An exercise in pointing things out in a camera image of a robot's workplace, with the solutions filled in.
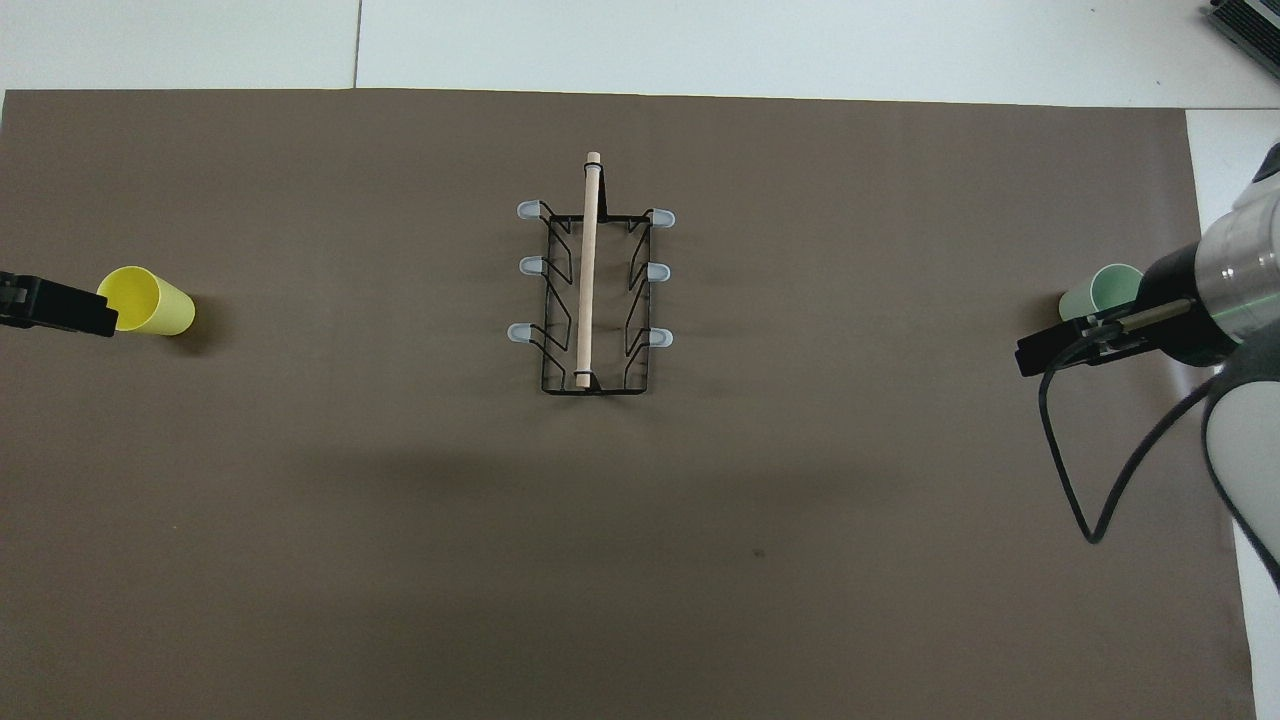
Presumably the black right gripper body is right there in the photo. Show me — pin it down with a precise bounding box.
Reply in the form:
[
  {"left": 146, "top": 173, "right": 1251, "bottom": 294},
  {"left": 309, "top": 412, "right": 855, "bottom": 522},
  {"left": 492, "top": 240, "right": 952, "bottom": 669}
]
[{"left": 1135, "top": 242, "right": 1239, "bottom": 366}]

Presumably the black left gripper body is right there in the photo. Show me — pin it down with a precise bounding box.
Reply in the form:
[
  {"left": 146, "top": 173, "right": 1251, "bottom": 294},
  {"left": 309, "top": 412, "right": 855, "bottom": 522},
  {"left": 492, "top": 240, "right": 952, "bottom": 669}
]
[{"left": 0, "top": 272, "right": 41, "bottom": 328}]

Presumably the light green plastic cup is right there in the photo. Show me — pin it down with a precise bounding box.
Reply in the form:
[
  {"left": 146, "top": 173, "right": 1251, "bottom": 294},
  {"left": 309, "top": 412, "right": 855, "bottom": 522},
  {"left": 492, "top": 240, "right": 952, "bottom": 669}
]
[{"left": 1059, "top": 264, "right": 1144, "bottom": 323}]

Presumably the yellow plastic cup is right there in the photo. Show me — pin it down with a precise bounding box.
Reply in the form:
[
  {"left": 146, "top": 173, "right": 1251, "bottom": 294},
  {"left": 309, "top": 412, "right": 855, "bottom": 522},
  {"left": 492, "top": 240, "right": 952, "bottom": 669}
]
[{"left": 97, "top": 266, "right": 196, "bottom": 337}]

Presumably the grey finned device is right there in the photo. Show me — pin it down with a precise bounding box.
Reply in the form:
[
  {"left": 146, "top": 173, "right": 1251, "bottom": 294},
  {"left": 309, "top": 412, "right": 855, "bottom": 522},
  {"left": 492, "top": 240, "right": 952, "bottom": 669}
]
[{"left": 1205, "top": 0, "right": 1280, "bottom": 53}]

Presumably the brown table mat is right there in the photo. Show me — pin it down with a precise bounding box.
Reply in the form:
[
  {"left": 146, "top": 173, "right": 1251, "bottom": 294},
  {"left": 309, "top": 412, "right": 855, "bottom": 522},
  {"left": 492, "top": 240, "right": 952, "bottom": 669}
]
[{"left": 0, "top": 88, "right": 1257, "bottom": 720}]

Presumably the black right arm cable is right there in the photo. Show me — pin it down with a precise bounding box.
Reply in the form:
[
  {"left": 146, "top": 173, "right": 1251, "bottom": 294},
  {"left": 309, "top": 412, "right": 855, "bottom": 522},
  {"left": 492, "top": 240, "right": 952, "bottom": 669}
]
[{"left": 1038, "top": 300, "right": 1226, "bottom": 545}]

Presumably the black wire cup rack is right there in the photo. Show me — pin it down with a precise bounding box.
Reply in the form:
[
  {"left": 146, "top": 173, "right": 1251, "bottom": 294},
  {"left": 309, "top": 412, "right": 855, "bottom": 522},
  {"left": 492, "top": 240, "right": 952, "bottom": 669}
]
[{"left": 507, "top": 152, "right": 677, "bottom": 397}]

